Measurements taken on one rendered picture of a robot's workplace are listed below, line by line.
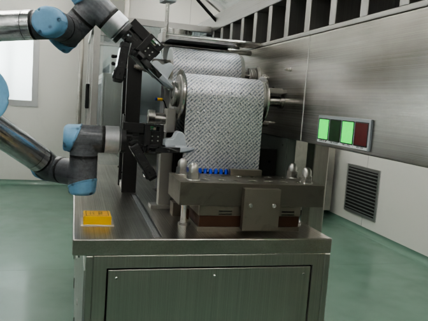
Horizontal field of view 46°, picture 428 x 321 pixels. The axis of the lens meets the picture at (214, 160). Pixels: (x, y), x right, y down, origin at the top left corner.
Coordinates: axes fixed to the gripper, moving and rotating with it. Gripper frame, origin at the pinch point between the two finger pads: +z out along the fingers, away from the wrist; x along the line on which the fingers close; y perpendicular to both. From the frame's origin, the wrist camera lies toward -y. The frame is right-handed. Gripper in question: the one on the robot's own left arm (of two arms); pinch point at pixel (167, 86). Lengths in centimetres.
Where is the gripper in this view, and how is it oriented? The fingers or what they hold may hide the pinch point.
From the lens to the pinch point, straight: 150.7
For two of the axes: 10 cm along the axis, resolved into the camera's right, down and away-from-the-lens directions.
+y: 6.7, -7.3, 0.9
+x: -2.6, -1.3, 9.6
